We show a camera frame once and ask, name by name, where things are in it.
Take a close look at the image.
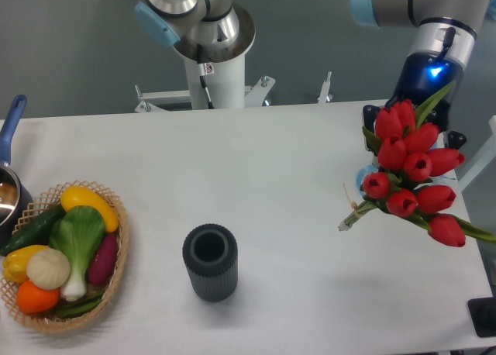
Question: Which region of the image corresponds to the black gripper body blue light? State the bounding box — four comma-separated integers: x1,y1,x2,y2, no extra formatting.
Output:
386,53,463,131

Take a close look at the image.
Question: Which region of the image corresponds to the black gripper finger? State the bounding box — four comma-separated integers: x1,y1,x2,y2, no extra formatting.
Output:
362,105,382,153
443,130,467,150

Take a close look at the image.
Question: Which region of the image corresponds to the red tulip bouquet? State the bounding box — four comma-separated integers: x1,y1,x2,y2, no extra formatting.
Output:
338,81,495,247

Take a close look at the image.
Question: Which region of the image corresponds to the silver robot arm on pedestal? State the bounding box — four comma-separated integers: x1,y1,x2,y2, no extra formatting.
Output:
134,0,256,109

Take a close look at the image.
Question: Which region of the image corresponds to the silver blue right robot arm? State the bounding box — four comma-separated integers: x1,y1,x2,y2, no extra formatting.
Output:
350,0,492,105

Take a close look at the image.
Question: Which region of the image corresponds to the black device at edge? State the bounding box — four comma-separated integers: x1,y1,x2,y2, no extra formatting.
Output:
467,297,496,338

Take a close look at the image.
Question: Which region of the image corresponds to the dark grey ribbed vase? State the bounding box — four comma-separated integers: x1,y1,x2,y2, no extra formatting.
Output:
182,223,239,302

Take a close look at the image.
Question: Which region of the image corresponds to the purple sweet potato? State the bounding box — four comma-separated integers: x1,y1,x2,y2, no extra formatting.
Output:
87,233,119,285

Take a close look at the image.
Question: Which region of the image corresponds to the green bok choy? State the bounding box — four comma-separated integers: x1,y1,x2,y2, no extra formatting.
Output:
50,205,105,302

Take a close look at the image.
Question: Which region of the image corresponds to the green cucumber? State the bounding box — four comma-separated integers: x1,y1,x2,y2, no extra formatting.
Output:
1,204,66,257

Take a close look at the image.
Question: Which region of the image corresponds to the white steamed bun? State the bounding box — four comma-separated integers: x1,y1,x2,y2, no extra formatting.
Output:
26,248,71,290

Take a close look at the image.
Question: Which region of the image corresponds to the green bean pod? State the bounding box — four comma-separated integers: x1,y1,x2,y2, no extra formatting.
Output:
55,291,104,319

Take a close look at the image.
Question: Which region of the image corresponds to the woven wicker basket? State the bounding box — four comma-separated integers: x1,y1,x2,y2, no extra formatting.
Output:
1,181,129,333

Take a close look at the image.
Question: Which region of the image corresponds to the yellow bell pepper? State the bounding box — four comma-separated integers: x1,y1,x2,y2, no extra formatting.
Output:
2,245,49,284

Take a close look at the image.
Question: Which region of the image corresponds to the orange fruit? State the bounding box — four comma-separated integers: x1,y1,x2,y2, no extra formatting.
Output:
16,280,60,314

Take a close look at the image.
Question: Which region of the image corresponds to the white metal frame base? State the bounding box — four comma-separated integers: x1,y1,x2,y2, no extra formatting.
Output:
133,71,334,114

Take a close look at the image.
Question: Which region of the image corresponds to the blue handled saucepan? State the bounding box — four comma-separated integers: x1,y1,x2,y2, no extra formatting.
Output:
1,95,33,247

